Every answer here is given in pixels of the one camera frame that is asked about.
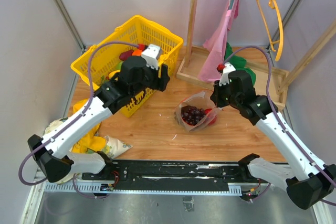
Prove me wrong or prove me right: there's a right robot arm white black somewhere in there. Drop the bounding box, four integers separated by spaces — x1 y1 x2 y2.
211 69 335 210

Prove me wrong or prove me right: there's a wooden clothes rack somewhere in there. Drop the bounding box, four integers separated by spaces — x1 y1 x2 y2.
176 0 335 111

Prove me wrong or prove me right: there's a purple sweet potato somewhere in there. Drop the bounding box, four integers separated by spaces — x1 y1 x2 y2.
119 49 134 61

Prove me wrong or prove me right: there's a dark grape bunch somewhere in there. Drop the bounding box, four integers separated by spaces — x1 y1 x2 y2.
181 105 205 126

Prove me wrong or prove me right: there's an orange fruit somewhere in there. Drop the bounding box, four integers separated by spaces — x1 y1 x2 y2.
132 49 142 57

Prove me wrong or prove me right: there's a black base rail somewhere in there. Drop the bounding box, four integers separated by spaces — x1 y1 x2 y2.
80 159 261 196

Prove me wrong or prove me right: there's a clear zip top bag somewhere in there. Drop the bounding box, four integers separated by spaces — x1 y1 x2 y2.
174 89 219 132

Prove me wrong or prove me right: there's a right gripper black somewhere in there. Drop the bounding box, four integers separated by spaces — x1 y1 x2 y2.
211 78 241 108

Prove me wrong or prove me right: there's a red apple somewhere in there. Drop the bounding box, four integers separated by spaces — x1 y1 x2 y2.
205 108 218 126

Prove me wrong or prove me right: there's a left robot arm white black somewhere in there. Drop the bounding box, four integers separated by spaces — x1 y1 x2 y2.
28 57 170 183

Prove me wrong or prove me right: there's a green cloth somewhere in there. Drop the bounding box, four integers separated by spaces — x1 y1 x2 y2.
224 42 256 85

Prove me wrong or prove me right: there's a yellow banana bunch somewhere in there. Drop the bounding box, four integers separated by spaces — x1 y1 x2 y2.
108 69 120 79

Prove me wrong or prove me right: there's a yellow clothes hanger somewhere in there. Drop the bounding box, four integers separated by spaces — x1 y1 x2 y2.
252 0 288 62

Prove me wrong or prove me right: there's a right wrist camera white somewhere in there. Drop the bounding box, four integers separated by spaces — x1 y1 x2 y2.
217 62 236 86

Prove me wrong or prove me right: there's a pink shirt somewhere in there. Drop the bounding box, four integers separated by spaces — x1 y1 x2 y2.
198 0 239 82

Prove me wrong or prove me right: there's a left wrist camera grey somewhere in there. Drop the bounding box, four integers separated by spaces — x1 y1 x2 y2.
141 44 162 70

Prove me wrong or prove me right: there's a yellow plastic basket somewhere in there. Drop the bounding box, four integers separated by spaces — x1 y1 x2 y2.
70 15 184 119

